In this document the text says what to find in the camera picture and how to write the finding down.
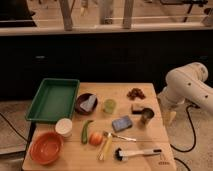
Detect brown grape bunch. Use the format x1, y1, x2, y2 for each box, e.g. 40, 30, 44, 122
127, 88, 145, 100

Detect white dish brush black bristles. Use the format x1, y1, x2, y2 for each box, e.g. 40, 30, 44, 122
114, 148, 162, 161

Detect white paper cup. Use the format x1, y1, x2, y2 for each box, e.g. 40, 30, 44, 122
55, 118, 72, 138

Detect dark brown bowl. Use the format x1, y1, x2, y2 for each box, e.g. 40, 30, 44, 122
75, 93, 98, 115

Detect orange round fruit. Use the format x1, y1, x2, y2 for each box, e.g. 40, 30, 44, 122
89, 132, 103, 146

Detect metal cup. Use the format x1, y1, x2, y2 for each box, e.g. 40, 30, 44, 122
140, 108, 155, 125

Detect green chili pepper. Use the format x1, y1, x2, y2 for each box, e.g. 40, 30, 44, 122
81, 120, 93, 144

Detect grey cloth piece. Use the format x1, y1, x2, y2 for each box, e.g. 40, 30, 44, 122
80, 95, 97, 112

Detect green plastic tray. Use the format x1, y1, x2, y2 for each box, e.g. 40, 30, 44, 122
26, 78, 80, 124

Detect orange bowl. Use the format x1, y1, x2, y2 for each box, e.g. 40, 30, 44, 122
30, 132, 63, 165

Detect green plastic cup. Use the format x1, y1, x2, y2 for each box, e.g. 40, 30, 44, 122
103, 99, 116, 114

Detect silver fork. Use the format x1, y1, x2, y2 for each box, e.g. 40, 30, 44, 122
103, 131, 137, 142

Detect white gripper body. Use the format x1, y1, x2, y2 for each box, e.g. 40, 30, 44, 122
160, 97, 177, 126

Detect black cable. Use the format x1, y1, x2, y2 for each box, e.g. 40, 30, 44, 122
170, 103, 201, 154

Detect dark chocolate cake piece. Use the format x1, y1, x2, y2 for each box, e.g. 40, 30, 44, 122
131, 104, 144, 114

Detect blue sponge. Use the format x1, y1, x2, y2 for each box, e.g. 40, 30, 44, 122
112, 116, 133, 132

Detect wooden board table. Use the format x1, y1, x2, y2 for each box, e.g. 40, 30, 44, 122
22, 83, 176, 171

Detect yellow banana toy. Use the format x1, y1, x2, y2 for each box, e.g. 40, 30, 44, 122
98, 134, 112, 161

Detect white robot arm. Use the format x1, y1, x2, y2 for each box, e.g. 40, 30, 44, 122
157, 62, 213, 125

